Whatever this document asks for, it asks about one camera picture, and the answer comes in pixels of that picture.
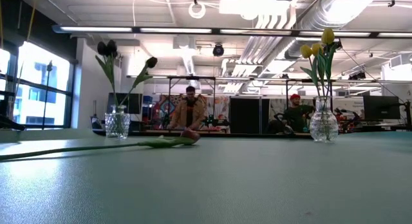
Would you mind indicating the red artificial tulip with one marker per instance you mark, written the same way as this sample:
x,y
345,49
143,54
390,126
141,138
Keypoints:
x,y
190,136

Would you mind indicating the black artificial tulip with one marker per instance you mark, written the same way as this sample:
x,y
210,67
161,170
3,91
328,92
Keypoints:
x,y
111,45
102,47
151,62

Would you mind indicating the yellow artificial tulip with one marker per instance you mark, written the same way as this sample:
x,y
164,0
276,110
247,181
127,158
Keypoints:
x,y
328,35
317,49
306,51

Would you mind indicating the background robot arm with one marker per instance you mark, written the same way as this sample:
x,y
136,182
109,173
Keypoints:
x,y
349,116
215,122

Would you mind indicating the diamond-cut clear glass vase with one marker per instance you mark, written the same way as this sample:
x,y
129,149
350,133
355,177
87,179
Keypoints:
x,y
117,125

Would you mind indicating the ribbed round clear glass vase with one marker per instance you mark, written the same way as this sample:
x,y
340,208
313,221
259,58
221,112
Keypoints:
x,y
323,127

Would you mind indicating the colourful patterned backdrop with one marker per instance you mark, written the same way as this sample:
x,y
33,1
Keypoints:
x,y
222,108

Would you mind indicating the person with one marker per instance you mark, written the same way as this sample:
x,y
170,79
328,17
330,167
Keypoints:
x,y
297,116
190,111

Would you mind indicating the black partition panel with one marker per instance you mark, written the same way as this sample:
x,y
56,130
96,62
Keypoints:
x,y
248,114

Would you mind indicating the blue chair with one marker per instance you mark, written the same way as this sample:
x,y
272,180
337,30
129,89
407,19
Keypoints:
x,y
148,99

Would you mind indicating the black round ceiling spotlight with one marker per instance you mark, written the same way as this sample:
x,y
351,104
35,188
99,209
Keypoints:
x,y
218,50

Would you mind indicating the black monitor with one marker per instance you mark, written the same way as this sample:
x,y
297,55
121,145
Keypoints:
x,y
381,107
133,103

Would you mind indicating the white ceiling pipes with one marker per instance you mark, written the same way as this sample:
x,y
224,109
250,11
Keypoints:
x,y
260,40

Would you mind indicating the green table mat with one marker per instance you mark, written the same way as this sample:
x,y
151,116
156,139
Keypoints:
x,y
206,198

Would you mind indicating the bright ceiling light panel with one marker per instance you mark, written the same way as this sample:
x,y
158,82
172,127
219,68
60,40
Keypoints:
x,y
254,6

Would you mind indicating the black ceiling lamp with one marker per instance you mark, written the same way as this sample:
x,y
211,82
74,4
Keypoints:
x,y
357,75

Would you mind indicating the black tripod stand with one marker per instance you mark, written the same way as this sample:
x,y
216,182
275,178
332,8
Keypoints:
x,y
49,67

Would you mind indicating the large window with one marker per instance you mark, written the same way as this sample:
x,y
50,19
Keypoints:
x,y
35,72

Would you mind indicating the white ceiling air unit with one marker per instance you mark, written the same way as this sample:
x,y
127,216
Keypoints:
x,y
400,60

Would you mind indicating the long ceiling light rail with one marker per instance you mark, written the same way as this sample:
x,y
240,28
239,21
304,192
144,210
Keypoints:
x,y
96,29

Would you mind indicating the silver ventilation duct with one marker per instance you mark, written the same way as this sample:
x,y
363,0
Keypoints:
x,y
322,11

